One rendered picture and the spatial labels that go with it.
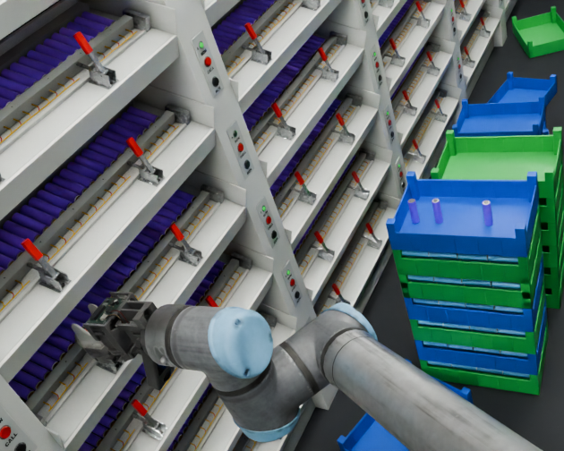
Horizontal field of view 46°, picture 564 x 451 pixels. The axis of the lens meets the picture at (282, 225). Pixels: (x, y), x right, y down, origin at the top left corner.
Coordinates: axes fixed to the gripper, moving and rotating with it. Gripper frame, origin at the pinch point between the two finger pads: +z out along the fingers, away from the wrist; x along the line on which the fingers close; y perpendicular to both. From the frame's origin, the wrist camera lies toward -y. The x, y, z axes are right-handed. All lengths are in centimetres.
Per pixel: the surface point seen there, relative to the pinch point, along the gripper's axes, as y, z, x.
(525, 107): -74, -18, -182
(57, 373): -2.4, 3.3, 6.5
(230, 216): -8.1, -1.3, -40.2
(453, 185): -34, -31, -82
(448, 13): -33, 1, -186
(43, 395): -2.6, 2.9, 10.7
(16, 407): 4.2, -4.5, 17.2
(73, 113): 31.2, -6.7, -17.9
